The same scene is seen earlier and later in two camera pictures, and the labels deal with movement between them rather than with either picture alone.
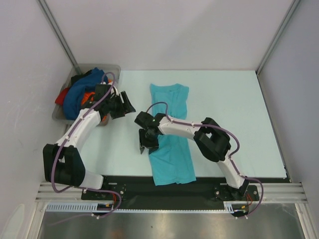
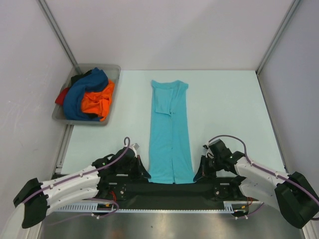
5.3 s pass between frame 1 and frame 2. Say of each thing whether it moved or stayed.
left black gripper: moved
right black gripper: moved
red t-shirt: stayed
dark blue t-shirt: stayed
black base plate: stayed
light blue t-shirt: stayed
